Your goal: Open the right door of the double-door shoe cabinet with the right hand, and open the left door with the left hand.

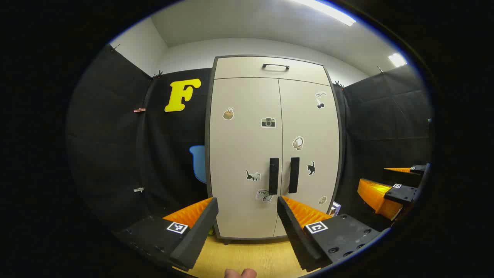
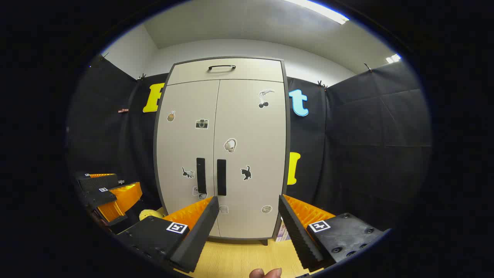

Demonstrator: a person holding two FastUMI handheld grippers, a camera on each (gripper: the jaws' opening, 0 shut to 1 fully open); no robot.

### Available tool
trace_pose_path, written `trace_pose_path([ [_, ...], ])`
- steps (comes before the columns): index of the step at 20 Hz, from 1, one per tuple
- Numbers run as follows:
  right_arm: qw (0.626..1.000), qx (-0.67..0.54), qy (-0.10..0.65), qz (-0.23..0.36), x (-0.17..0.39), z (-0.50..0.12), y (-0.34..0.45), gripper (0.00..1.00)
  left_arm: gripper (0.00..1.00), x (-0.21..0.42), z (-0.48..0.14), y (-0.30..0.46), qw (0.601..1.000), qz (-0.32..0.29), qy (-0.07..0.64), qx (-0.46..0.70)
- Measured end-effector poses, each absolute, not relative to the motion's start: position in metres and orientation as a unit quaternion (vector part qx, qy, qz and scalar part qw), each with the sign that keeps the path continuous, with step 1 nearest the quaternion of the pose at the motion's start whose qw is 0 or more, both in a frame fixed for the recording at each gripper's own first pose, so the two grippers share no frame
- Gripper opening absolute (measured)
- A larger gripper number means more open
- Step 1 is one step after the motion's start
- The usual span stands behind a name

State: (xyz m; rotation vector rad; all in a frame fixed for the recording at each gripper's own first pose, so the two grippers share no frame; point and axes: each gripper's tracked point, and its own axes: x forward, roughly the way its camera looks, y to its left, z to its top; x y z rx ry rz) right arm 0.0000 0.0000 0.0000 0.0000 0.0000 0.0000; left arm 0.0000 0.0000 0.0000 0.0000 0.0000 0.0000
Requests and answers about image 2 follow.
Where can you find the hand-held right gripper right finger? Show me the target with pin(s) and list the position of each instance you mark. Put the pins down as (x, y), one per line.
(299, 235)

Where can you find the long ceiling light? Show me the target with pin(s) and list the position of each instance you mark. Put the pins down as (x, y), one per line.
(324, 11)

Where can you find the small ceiling light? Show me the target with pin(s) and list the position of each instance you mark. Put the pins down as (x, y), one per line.
(393, 58)

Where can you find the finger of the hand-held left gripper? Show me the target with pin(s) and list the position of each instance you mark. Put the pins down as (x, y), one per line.
(102, 197)
(98, 183)

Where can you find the black binder clip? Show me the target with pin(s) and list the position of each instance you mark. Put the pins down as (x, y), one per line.
(368, 67)
(142, 77)
(104, 56)
(321, 85)

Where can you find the black backdrop cloth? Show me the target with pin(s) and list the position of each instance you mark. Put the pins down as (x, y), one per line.
(366, 135)

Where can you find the grey double-door shoe cabinet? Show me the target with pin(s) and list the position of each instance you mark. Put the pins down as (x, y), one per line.
(287, 116)

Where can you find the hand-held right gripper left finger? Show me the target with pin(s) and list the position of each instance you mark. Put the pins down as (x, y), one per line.
(197, 235)

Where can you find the yellow plush toy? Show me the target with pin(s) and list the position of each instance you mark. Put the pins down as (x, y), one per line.
(148, 214)

